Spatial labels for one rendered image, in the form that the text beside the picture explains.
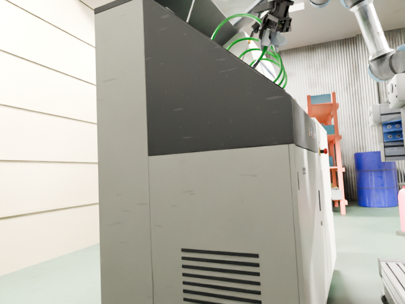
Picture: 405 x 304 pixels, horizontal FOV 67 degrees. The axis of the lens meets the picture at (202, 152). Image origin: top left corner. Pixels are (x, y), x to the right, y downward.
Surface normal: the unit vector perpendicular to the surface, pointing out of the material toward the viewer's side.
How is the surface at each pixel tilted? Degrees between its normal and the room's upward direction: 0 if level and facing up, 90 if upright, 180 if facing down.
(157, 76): 90
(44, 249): 90
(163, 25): 90
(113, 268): 90
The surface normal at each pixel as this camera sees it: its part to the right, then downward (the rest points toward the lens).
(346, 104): -0.36, -0.05
